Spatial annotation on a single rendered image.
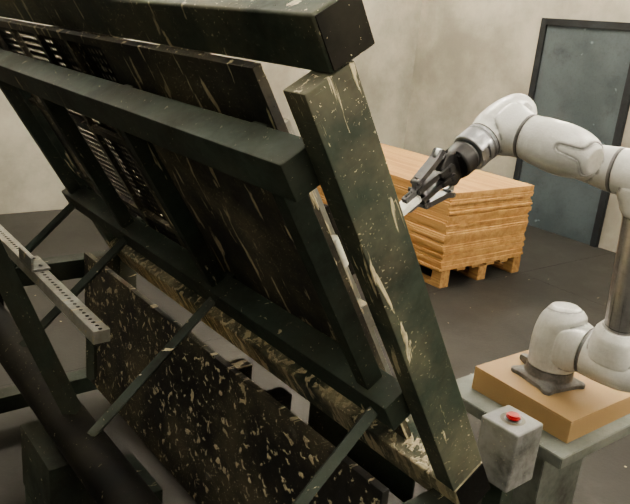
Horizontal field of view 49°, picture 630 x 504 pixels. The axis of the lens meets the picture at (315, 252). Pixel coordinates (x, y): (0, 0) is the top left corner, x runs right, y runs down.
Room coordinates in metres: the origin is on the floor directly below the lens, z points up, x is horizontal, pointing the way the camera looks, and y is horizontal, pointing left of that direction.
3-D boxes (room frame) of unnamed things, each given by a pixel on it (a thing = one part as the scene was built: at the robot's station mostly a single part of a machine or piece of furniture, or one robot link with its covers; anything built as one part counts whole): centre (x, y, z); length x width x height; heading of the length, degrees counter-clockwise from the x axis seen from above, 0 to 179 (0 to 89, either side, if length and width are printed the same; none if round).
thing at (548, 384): (2.14, -0.82, 0.86); 0.22 x 0.18 x 0.06; 28
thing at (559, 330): (2.12, -0.84, 1.00); 0.18 x 0.16 x 0.22; 46
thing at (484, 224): (6.43, -0.64, 0.39); 2.46 x 1.04 x 0.78; 38
